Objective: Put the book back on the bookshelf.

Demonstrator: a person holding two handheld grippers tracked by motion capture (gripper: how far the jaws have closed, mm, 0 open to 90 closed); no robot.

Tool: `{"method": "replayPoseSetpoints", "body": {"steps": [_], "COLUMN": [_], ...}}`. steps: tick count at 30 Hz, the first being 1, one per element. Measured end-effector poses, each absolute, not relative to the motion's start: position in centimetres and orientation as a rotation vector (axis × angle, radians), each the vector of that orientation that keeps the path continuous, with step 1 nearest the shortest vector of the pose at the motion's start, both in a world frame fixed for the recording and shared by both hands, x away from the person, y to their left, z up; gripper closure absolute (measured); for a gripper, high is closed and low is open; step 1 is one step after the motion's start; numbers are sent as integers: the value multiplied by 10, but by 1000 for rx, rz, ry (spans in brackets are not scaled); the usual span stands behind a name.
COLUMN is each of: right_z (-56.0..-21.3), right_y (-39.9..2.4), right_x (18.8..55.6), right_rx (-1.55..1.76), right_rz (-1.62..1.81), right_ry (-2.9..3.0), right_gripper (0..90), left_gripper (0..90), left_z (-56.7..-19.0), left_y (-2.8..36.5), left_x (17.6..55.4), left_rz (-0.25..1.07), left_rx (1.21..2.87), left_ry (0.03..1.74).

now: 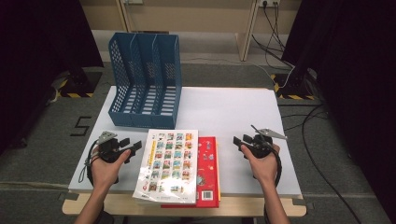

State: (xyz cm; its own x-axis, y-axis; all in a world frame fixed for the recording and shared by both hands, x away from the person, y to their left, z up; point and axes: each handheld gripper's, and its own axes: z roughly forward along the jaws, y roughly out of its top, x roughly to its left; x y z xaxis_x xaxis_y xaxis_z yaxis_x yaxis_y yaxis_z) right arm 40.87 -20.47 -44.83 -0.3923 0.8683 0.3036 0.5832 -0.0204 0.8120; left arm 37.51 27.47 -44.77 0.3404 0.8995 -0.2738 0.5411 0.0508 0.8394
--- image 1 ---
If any beige wooden desk leg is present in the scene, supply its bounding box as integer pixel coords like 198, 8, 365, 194
115, 0, 135, 33
235, 0, 261, 63

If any person's left hand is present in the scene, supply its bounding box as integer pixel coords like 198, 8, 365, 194
90, 149, 132, 189

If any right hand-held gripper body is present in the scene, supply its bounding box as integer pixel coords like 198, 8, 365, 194
246, 124, 288, 159

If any black curtain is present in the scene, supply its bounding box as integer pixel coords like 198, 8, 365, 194
0, 0, 105, 155
281, 0, 396, 223

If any black stand base striped tape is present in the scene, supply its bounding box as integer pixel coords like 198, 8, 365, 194
57, 69, 103, 99
270, 69, 316, 101

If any black floor cable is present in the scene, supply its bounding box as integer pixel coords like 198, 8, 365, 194
301, 104, 363, 224

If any white thick magazine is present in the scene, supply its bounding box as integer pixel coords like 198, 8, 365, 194
132, 129, 200, 204

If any red hardcover book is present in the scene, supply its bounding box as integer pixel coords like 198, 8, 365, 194
161, 135, 220, 209

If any person's right hand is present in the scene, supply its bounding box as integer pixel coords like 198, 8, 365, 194
241, 144, 280, 186

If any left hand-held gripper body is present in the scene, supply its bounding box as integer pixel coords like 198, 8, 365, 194
96, 130, 132, 164

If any black power cable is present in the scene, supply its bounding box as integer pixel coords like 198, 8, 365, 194
251, 2, 295, 68
264, 2, 288, 52

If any blue plastic file rack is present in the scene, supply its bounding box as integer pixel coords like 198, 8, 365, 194
107, 32, 183, 130

